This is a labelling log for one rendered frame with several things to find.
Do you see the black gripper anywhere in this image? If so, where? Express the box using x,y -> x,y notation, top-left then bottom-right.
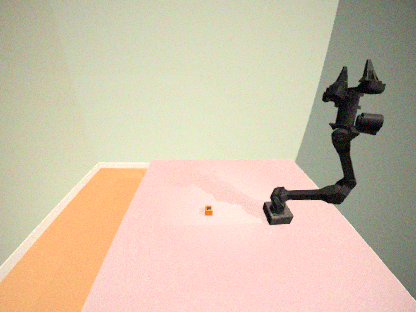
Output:
329,59 -> 386,112

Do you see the orange block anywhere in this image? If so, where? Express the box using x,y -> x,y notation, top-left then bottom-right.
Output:
205,205 -> 213,216

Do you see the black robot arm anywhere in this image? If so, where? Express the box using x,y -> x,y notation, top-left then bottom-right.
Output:
269,86 -> 384,216

